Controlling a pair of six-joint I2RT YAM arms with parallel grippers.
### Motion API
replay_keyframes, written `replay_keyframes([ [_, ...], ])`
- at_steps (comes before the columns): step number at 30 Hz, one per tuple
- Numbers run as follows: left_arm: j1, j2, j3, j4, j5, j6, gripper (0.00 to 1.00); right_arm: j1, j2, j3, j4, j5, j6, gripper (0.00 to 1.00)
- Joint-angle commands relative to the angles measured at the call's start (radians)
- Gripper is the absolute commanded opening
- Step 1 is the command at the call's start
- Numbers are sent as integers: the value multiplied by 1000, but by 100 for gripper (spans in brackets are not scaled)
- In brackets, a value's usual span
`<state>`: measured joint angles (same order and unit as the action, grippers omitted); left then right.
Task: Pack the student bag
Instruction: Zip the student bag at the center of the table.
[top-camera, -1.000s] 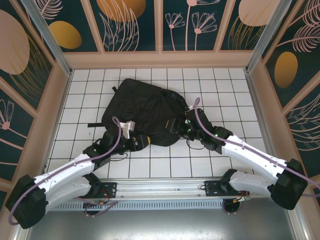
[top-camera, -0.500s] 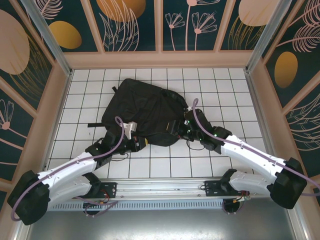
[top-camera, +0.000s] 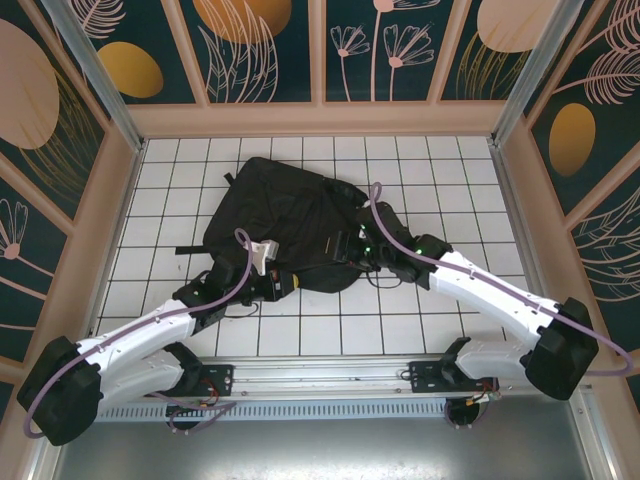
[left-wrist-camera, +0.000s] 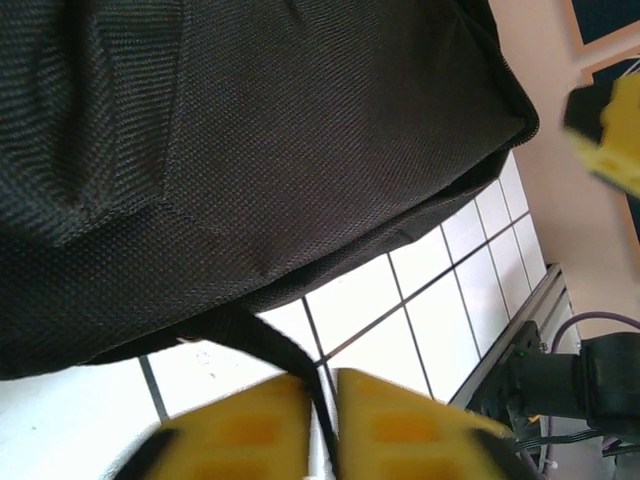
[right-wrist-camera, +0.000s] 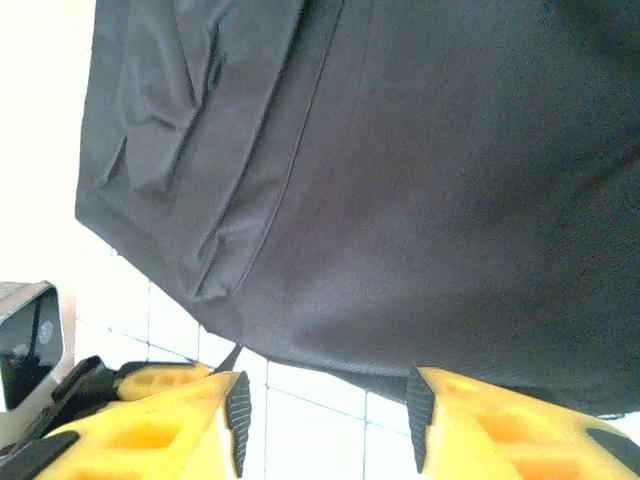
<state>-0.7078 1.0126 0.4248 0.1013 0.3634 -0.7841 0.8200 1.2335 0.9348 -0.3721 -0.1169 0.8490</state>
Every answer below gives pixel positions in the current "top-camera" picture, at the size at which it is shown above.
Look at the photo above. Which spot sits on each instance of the black backpack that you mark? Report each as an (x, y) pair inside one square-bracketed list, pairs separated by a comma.
[(280, 210)]

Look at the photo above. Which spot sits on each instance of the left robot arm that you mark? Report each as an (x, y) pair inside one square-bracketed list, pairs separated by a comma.
[(140, 330)]

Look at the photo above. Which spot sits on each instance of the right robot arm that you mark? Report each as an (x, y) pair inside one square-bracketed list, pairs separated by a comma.
[(480, 290)]

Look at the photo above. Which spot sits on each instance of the grey metal sheet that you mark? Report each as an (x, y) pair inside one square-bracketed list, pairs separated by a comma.
[(320, 450)]

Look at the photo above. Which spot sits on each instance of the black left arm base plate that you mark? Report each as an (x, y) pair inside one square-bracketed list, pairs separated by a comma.
[(220, 377)]

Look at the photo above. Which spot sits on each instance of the aluminium mounting rail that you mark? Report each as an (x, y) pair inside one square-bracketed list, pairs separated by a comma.
[(320, 372)]

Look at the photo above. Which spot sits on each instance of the aluminium side rail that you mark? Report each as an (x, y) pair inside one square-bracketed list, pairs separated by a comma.
[(520, 240), (126, 200)]

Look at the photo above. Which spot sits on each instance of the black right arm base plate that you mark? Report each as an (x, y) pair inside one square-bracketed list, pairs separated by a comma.
[(425, 377)]

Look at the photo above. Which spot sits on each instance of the aluminium frame post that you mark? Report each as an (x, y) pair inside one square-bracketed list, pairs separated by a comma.
[(95, 75), (542, 75)]

